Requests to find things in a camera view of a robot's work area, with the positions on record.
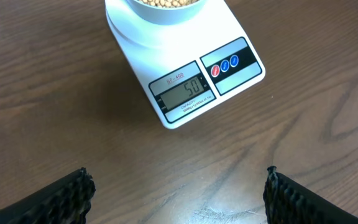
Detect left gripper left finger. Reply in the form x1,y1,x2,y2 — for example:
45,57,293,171
0,167,96,224

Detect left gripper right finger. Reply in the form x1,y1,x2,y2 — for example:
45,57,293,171
263,166,358,224

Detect white digital kitchen scale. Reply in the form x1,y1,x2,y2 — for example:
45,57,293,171
105,0,266,129

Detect light blue bowl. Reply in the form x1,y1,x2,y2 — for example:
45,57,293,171
126,0,206,25

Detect soybeans in bowl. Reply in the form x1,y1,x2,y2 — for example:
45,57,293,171
138,0,198,8

